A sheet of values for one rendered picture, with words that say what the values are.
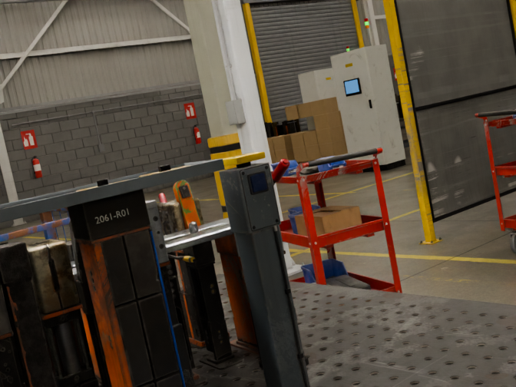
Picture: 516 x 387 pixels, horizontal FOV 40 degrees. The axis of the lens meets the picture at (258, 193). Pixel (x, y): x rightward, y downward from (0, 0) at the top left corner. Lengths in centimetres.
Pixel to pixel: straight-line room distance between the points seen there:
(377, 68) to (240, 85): 643
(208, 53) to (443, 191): 378
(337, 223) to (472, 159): 281
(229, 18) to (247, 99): 61
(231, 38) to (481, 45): 227
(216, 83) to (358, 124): 381
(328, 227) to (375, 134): 802
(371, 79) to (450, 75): 545
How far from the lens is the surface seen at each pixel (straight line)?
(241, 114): 531
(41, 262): 124
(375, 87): 1149
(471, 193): 617
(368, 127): 1159
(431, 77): 588
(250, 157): 121
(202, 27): 858
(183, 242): 145
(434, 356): 144
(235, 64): 534
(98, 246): 109
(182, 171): 110
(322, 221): 352
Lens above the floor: 122
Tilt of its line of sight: 6 degrees down
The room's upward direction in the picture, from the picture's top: 11 degrees counter-clockwise
